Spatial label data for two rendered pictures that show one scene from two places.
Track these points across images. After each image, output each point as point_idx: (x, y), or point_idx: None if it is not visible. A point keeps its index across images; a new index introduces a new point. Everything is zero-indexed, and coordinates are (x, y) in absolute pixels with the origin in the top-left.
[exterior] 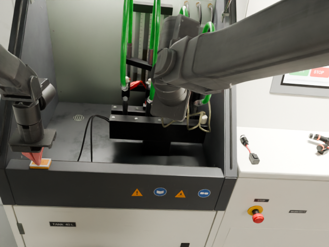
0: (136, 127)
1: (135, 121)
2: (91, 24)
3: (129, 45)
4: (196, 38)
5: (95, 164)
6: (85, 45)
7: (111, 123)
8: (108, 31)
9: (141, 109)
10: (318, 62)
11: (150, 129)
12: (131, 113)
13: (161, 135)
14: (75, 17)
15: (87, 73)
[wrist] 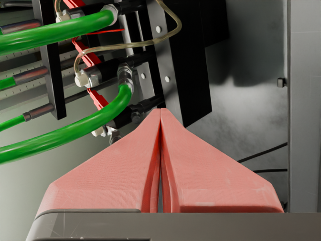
0: (184, 74)
1: (174, 80)
2: (24, 175)
3: (28, 116)
4: None
5: (296, 162)
6: (62, 167)
7: (188, 121)
8: None
9: (143, 66)
10: None
11: (182, 43)
12: (156, 83)
13: (189, 12)
14: (25, 200)
15: (104, 143)
